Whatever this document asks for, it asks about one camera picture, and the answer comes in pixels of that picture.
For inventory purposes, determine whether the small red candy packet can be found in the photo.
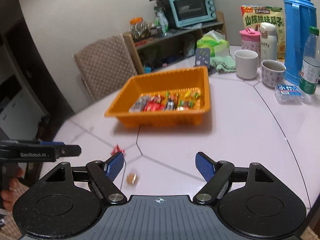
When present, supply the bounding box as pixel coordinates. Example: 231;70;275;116
111;145;125;155

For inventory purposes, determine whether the silver grey snack packet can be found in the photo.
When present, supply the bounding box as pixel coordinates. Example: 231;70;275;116
129;95;151;113

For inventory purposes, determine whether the green black snack bag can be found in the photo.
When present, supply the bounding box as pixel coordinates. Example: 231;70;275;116
164;92;180;111

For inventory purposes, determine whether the large red snack packet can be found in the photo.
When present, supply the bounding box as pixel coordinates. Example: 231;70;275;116
143;101;164;112

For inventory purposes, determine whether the yellow snack packet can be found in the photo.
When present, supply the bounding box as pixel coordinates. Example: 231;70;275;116
184;90;201;100

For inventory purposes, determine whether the red gold patterned snack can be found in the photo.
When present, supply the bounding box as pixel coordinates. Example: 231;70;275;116
150;95;164;103

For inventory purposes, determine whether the person's left hand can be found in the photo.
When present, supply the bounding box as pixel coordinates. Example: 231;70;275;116
1;167;24;212

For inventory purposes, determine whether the small green candy packet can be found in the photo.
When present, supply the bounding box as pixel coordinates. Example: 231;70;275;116
178;100;196;108

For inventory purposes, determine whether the quilted beige chair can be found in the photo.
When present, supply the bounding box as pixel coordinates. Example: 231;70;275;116
73;35;138;101

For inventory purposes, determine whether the orange plastic tray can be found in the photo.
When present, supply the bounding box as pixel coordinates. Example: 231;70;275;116
104;66;210;128

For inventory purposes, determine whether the clear toothpick box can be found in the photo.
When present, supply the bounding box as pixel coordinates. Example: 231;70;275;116
274;85;302;105

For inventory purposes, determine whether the green cloth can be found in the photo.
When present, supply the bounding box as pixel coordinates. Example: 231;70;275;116
210;55;236;73

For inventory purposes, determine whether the patterned small cup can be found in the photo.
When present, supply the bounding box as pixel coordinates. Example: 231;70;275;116
261;60;286;88

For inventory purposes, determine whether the white mug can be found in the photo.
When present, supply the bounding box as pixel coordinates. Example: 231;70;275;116
235;49;259;80

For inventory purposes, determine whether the grey phone stand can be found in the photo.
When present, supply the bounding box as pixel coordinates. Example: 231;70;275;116
194;48;210;68

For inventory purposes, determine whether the green tissue pack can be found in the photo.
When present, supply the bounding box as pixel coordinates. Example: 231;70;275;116
197;30;230;57

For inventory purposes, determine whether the water bottle green cap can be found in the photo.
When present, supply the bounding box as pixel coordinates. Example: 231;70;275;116
299;26;320;95

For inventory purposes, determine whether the wooden shelf unit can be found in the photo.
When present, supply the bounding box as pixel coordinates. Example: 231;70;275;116
122;11;227;74

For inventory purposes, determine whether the pink lidded cup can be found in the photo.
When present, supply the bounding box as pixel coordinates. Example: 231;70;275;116
239;28;260;68

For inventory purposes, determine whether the white miffy bottle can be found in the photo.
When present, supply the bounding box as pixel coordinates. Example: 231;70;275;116
260;23;277;62

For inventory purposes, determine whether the orange-lid plastic jar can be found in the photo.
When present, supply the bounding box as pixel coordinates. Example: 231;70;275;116
129;17;150;41

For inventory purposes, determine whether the green white bag on shelf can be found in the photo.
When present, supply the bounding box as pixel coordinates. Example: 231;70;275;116
154;7;169;34

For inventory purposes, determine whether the sunflower seed bag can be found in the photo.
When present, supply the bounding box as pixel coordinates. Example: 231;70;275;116
240;5;285;60

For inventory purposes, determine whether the teal toaster oven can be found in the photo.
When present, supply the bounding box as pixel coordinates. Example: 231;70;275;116
168;0;217;28

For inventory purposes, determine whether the blue thermos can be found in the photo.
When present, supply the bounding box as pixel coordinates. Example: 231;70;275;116
284;0;317;85

